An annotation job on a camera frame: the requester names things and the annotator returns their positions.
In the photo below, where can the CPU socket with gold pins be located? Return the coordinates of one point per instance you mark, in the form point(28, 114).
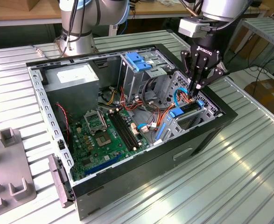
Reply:
point(104, 140)

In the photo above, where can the blue expansion slot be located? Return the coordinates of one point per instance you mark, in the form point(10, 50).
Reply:
point(104, 164)

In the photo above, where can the blue plastic drive latch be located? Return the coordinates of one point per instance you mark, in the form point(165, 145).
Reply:
point(136, 61)

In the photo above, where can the black RAM slots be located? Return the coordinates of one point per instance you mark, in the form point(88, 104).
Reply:
point(124, 130)

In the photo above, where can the black open PC case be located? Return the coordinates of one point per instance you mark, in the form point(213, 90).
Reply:
point(139, 177)

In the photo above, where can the grey metal optical drive cage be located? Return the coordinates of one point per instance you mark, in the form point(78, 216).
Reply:
point(132, 79)

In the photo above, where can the green motherboard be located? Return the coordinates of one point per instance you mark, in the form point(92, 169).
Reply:
point(85, 149)

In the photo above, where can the beige motherboard connector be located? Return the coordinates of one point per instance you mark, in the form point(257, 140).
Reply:
point(134, 129)

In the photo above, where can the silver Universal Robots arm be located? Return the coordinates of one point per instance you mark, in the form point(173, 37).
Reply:
point(108, 11)

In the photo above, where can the metal slat side table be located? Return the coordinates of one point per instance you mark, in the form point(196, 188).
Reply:
point(267, 30)

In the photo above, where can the brown cardboard box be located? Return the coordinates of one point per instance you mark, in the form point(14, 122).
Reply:
point(267, 93)

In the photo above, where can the grey power supply unit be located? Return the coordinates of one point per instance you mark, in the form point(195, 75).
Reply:
point(71, 98)

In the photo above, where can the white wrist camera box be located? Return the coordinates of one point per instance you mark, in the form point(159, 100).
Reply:
point(190, 26)

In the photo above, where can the grey parts rack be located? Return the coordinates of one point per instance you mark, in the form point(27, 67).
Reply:
point(8, 163)

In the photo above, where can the hard disk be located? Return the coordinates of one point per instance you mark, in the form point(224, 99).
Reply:
point(176, 113)

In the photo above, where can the blue SATA plug with label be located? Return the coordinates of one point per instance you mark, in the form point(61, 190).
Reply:
point(141, 127)

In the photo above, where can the black case fan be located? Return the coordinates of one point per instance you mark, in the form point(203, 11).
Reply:
point(62, 121)

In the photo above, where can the grey metal disk bay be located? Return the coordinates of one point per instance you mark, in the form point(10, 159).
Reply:
point(188, 123)

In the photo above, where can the wooden desk with white legs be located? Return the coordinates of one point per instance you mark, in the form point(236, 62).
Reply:
point(22, 11)

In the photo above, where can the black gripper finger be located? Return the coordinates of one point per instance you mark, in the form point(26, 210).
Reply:
point(187, 63)
point(217, 75)

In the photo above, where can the grey card retention latch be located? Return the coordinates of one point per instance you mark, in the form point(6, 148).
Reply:
point(57, 177)

